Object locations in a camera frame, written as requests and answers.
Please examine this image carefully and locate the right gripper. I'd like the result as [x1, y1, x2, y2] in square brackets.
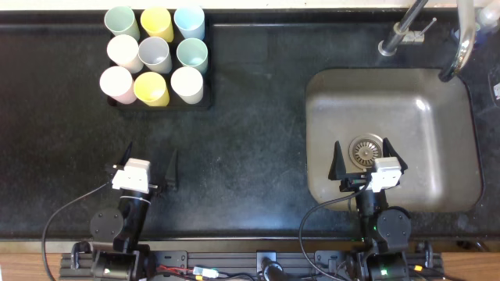
[327, 137, 409, 194]

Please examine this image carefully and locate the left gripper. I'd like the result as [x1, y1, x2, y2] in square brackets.
[104, 140, 180, 194]

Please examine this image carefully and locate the yellow cup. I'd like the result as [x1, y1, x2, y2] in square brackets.
[139, 5, 175, 44]
[132, 70, 171, 108]

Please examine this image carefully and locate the pink cup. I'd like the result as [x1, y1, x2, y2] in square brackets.
[98, 65, 139, 105]

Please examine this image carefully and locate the white cup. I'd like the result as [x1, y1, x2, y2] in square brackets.
[105, 34, 145, 75]
[170, 66, 205, 105]

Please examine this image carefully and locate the steel sink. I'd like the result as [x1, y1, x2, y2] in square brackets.
[305, 67, 485, 214]

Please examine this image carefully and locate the black tray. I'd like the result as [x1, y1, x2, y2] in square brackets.
[105, 7, 215, 112]

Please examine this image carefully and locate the grey cup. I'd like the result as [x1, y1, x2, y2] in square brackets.
[137, 36, 173, 75]

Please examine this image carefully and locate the green cup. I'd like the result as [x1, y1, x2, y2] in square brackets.
[103, 5, 141, 41]
[175, 37, 209, 76]

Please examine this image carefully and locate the steel tap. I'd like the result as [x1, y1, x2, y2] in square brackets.
[377, 0, 480, 84]

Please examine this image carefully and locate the blue cup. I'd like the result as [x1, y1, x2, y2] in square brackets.
[173, 4, 206, 41]

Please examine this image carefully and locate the blue soap bottle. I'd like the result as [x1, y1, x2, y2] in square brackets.
[452, 1, 500, 46]

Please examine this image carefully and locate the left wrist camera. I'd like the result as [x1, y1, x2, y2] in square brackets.
[111, 157, 152, 195]

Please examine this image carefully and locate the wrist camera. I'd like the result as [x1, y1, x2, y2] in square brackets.
[111, 157, 152, 195]
[370, 156, 404, 194]

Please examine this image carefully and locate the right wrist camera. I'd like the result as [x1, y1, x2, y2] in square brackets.
[370, 156, 404, 194]

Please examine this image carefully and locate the mounting rail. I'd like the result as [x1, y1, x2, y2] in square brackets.
[58, 240, 445, 281]

